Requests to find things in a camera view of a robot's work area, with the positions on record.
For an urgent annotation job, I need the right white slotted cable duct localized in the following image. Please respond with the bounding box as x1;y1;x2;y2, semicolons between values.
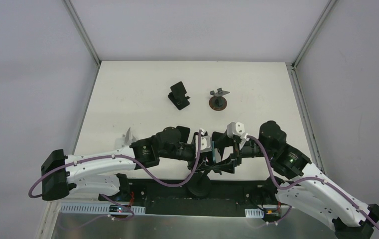
245;209;264;219

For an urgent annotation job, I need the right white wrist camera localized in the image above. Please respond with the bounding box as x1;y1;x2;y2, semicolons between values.
226;122;249;140

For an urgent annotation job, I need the circuit board with wires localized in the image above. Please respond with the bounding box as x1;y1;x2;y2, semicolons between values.
109;192;134;215
264;206;282;221

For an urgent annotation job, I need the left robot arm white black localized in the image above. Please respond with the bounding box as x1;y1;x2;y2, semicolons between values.
39;126;212;201

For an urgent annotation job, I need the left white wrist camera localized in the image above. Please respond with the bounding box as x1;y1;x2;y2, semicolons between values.
195;128;213;153

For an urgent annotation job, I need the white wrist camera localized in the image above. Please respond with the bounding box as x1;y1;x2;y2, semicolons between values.
226;122;249;140
195;128;213;153

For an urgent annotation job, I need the black folding phone stand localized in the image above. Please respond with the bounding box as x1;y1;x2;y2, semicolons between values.
168;81;190;110

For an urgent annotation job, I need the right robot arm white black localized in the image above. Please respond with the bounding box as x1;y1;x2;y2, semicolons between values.
212;120;379;239

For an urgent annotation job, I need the teal smartphone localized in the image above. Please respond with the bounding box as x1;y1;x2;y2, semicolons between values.
212;141;219;164

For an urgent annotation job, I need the round wooden base phone stand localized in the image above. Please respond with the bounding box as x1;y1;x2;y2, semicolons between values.
209;88;230;111

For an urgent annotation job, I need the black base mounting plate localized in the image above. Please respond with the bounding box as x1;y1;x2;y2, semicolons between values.
109;179;283;217

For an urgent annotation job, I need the right circuit board with wires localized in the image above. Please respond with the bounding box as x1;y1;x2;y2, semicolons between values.
264;206;282;221

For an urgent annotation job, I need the left circuit board with wires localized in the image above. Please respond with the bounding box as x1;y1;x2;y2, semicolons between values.
109;192;134;215

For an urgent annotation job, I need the black pole phone stand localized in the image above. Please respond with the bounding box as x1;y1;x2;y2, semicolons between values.
185;168;222;199

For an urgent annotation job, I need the black smartphone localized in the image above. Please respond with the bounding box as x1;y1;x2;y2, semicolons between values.
176;125;191;143

